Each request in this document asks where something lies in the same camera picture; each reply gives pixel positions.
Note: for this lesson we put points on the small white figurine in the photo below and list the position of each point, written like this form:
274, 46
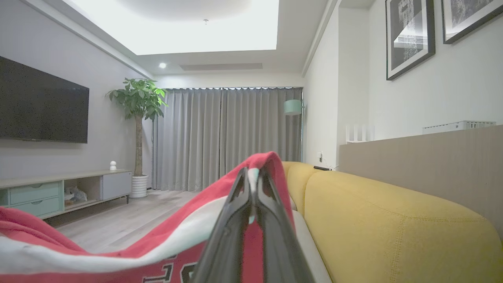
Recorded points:
113, 166

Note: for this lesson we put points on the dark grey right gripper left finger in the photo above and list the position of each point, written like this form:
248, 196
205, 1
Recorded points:
230, 236

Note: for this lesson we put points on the wood and mint TV cabinet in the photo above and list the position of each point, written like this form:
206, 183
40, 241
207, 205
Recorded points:
35, 194

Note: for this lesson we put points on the grey toy in cabinet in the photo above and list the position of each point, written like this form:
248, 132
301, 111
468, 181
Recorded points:
75, 195

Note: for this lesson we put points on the white wall outlet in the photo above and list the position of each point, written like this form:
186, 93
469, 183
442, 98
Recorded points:
320, 157

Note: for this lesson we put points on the yellow sofa backrest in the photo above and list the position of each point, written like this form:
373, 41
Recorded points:
393, 228

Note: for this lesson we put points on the small black remote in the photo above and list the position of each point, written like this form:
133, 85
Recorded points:
321, 168

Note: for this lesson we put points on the white slatted rack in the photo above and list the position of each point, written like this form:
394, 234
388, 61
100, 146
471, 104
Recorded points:
359, 133

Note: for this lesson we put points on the white flat slatted device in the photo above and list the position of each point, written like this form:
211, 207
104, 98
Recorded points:
458, 125

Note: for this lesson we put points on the wooden partition behind sofa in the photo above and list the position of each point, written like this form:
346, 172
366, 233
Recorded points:
432, 165

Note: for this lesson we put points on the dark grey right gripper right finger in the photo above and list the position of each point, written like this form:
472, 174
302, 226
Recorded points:
277, 243

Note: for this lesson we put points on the mint shade floor lamp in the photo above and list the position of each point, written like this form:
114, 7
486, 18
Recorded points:
292, 107

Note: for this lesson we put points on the grey pleated curtain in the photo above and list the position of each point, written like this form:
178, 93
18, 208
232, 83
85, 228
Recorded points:
196, 137

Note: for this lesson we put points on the red and white shirt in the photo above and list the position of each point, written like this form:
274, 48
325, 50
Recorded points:
35, 236

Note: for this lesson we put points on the ceiling air vent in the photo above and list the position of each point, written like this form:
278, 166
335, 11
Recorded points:
220, 67

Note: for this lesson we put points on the grey sofa seat cushion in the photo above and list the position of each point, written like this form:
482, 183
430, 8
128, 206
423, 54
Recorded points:
310, 243

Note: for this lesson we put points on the black wall television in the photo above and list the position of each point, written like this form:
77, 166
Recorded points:
39, 106

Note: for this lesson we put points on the potted green tree plant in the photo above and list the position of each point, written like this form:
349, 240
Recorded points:
138, 102

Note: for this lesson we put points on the black framed picture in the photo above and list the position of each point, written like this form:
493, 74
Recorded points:
467, 17
410, 39

